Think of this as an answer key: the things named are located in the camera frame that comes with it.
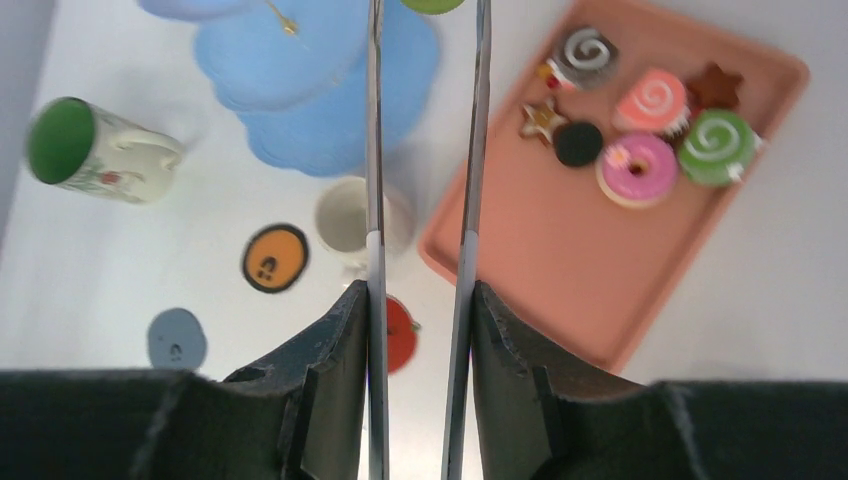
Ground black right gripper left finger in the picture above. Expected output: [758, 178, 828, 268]
[1, 280, 368, 479]

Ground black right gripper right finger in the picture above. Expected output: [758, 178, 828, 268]
[472, 282, 847, 479]

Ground metal tongs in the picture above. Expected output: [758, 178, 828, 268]
[366, 1, 492, 479]

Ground green macaron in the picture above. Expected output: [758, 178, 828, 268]
[401, 0, 464, 15]

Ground red apple-shaped coaster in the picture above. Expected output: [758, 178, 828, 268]
[387, 296, 420, 375]

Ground blue-grey round coaster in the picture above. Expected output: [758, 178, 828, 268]
[147, 308, 208, 371]

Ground orange black-rimmed coaster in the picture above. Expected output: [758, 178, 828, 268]
[240, 223, 310, 294]

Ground white speckled mug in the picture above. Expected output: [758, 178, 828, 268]
[314, 176, 416, 269]

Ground pink rectangular tray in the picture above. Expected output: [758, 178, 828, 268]
[417, 0, 812, 375]

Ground pink frosted donut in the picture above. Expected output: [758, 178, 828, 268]
[595, 132, 679, 209]

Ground black sandwich cookie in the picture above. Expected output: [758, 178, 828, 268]
[553, 121, 604, 168]

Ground star-shaped brown cookie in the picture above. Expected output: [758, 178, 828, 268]
[518, 95, 569, 147]

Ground green swirl roll cake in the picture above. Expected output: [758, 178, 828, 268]
[676, 109, 763, 187]

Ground light pink swirl roll cake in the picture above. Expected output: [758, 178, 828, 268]
[612, 68, 690, 137]

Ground blue three-tier cake stand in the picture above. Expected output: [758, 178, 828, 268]
[142, 1, 441, 177]

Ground dark chocolate swirl roll cake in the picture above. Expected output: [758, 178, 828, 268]
[536, 25, 620, 91]

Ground green-lined floral cream mug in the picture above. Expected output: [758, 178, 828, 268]
[25, 97, 186, 204]

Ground dark brown star cookie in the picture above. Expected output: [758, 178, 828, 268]
[685, 62, 744, 110]

